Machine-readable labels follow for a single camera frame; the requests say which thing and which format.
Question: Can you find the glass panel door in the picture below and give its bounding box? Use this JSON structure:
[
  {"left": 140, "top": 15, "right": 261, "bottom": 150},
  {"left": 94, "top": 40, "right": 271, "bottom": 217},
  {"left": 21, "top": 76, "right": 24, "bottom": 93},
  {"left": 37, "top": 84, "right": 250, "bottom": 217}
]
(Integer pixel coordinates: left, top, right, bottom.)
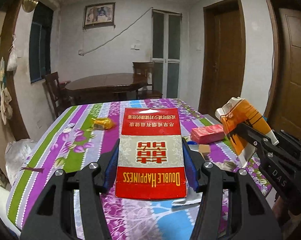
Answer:
[{"left": 152, "top": 10, "right": 182, "bottom": 98}]

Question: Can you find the brown wooden door middle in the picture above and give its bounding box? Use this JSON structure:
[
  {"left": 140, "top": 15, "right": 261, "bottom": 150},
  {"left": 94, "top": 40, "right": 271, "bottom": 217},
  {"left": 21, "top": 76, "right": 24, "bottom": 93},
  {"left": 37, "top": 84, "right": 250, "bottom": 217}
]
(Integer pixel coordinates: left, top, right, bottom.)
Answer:
[{"left": 198, "top": 0, "right": 246, "bottom": 117}]

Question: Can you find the orange white paper carton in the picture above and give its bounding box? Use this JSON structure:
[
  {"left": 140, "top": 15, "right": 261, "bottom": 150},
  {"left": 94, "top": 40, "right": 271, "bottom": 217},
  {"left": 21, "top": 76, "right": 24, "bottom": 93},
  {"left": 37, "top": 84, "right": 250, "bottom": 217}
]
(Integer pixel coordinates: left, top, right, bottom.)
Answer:
[{"left": 215, "top": 97, "right": 279, "bottom": 168}]

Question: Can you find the white plastic bag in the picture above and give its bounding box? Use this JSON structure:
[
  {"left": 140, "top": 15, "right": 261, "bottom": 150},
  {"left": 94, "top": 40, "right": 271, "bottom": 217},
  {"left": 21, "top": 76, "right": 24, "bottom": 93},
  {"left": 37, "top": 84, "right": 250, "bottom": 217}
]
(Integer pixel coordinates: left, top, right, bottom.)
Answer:
[{"left": 5, "top": 139, "right": 37, "bottom": 185}]

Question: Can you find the red tissue pack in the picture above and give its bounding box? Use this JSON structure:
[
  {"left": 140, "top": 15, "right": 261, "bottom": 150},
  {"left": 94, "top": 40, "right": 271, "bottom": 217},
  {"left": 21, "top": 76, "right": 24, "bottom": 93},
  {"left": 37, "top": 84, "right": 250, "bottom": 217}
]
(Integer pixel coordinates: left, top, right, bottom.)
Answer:
[{"left": 191, "top": 124, "right": 225, "bottom": 144}]

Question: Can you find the floral striped tablecloth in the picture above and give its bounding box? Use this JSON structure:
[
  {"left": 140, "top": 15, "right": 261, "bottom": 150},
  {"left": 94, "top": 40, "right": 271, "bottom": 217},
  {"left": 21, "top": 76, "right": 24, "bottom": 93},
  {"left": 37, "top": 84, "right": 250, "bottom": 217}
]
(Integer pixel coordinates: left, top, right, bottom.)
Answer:
[{"left": 5, "top": 98, "right": 273, "bottom": 240}]

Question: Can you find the wooden chair behind table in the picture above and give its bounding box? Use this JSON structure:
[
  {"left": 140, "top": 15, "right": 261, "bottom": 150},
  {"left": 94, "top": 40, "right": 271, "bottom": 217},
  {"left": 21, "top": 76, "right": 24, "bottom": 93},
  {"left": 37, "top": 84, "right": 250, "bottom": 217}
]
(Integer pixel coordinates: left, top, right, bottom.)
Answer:
[{"left": 133, "top": 61, "right": 162, "bottom": 100}]

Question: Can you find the hanging plastic bag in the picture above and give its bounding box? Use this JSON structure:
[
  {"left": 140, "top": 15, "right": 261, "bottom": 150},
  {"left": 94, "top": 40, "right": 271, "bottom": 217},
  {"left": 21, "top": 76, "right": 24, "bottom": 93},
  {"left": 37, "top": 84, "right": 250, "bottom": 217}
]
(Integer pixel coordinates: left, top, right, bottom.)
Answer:
[{"left": 6, "top": 34, "right": 18, "bottom": 72}]

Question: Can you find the round brass wall clock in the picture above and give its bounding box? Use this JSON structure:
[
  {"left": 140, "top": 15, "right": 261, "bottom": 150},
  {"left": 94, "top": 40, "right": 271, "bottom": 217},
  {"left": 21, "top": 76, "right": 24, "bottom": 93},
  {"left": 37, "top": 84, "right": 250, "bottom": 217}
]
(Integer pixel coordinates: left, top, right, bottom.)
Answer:
[{"left": 22, "top": 0, "right": 39, "bottom": 13}]

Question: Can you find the white wall cable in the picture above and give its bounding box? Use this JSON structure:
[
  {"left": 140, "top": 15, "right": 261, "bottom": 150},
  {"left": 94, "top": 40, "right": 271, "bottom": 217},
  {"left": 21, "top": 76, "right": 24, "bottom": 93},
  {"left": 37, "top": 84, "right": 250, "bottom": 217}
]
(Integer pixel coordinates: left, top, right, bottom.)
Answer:
[{"left": 78, "top": 6, "right": 154, "bottom": 56}]

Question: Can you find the wooden chair at left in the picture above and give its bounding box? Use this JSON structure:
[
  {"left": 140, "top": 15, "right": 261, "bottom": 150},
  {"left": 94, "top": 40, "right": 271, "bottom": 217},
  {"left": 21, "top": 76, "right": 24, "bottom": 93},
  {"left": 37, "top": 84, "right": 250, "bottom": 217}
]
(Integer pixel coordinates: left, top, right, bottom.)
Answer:
[{"left": 45, "top": 72, "right": 71, "bottom": 118}]

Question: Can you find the dark wooden dining table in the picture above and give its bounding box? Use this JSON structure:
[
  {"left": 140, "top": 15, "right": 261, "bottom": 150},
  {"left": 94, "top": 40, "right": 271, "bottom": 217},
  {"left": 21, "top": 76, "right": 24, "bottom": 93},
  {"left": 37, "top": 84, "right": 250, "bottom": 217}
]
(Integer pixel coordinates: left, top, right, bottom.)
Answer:
[{"left": 65, "top": 73, "right": 146, "bottom": 105}]

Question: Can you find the brown wooden door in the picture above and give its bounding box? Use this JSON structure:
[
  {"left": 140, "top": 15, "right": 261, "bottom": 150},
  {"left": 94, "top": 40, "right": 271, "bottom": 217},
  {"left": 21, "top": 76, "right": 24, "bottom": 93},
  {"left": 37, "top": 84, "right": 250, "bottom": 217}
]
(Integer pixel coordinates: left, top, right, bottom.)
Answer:
[
  {"left": 265, "top": 0, "right": 301, "bottom": 139},
  {"left": 198, "top": 0, "right": 246, "bottom": 117}
]

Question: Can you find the framed wall picture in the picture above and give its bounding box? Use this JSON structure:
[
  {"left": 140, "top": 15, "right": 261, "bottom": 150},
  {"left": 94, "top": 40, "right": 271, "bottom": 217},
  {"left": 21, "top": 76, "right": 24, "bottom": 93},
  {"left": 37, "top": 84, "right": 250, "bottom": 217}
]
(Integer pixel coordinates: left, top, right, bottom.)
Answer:
[{"left": 83, "top": 2, "right": 116, "bottom": 29}]

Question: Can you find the dark window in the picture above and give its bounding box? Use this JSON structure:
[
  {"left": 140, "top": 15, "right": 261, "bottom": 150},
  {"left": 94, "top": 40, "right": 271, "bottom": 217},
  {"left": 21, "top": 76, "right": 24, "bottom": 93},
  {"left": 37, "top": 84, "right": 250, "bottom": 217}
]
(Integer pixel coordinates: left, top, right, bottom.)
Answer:
[{"left": 29, "top": 2, "right": 53, "bottom": 83}]

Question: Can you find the yellow snack wrapper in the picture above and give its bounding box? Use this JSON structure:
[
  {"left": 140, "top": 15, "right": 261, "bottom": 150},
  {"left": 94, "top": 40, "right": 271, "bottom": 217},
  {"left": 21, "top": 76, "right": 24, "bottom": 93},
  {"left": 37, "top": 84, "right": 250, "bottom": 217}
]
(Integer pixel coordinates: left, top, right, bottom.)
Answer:
[{"left": 92, "top": 117, "right": 116, "bottom": 131}]

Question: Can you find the blue bottle cap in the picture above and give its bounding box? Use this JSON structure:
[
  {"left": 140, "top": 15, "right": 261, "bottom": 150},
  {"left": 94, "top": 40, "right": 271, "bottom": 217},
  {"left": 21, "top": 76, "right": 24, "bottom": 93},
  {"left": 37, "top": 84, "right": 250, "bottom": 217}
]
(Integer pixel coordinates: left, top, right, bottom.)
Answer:
[{"left": 187, "top": 141, "right": 198, "bottom": 145}]

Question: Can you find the brown wooden door right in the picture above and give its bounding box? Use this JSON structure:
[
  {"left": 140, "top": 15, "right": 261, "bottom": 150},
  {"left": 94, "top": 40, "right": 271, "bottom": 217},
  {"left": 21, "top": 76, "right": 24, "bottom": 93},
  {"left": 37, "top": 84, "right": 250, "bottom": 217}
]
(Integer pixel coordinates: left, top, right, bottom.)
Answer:
[{"left": 265, "top": 0, "right": 301, "bottom": 139}]

